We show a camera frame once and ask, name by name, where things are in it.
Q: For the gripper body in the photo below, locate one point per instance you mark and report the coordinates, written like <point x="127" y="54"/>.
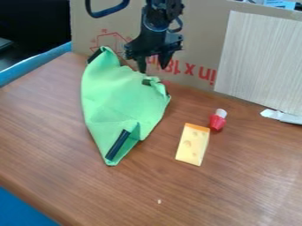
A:
<point x="154" y="42"/>

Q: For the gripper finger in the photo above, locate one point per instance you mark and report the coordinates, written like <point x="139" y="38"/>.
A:
<point x="141" y="64"/>
<point x="164" y="60"/>

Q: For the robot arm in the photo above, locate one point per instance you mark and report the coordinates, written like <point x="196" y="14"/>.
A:
<point x="159" y="11"/>

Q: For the green cloth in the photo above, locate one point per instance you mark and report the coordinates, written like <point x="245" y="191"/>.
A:
<point x="118" y="106"/>

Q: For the red toy with white top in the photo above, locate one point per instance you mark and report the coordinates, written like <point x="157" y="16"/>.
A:
<point x="217" y="121"/>

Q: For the cardboard box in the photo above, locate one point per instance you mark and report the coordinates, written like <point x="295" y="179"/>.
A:
<point x="196" y="35"/>

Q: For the yellow toy cheese wedge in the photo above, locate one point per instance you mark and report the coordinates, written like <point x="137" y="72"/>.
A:
<point x="193" y="144"/>

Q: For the light wooden board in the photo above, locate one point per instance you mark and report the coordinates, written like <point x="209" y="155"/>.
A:
<point x="261" y="61"/>

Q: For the white crumpled paper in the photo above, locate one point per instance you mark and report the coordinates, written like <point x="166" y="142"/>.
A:
<point x="283" y="115"/>

